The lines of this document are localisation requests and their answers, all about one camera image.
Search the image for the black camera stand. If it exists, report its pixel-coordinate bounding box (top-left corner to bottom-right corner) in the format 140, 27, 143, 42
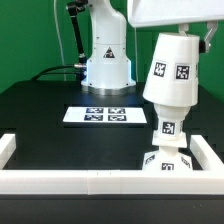
66, 0, 88, 64

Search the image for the white marker sheet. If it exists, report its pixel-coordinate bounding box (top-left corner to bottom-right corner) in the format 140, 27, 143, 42
63, 106, 146, 124

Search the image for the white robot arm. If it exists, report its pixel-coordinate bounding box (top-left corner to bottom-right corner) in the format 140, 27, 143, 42
82, 0, 224, 95

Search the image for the white cable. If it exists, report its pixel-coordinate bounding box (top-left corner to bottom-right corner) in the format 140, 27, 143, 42
53, 0, 67, 82

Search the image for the white lamp base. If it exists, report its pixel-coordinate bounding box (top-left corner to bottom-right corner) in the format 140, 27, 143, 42
142, 131, 192, 172

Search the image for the white lamp shade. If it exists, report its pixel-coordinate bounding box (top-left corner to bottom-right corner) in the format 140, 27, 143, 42
143, 33, 199, 107

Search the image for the white lamp bulb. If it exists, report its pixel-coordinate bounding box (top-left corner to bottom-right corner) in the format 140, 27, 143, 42
154, 104, 190, 138

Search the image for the white table border fence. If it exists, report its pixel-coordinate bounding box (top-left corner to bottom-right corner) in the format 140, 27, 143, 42
0, 134, 224, 195

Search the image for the black cable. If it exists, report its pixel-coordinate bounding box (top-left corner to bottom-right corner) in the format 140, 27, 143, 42
29, 64, 88, 83

